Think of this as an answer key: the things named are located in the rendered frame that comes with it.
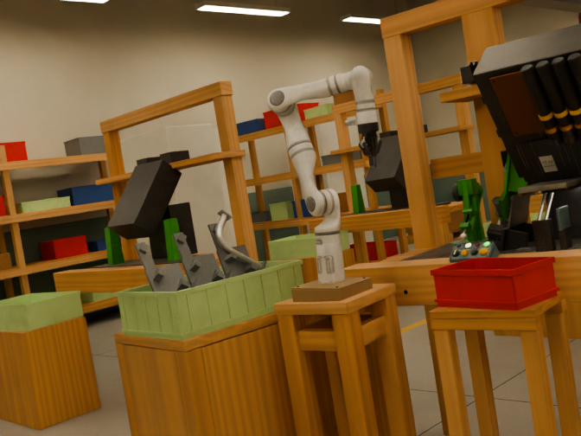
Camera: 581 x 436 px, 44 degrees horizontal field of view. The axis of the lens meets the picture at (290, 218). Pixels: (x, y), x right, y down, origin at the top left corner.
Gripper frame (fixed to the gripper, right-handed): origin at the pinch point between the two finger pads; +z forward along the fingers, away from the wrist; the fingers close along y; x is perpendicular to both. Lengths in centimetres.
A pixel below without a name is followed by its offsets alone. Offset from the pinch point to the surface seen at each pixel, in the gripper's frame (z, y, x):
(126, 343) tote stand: 56, -55, 87
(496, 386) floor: 134, 135, 23
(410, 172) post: 9, 66, 21
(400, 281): 45.4, 4.0, -2.9
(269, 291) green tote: 44, -20, 41
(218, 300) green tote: 41, -44, 45
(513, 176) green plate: 12, 28, -40
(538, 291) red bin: 43, -18, -62
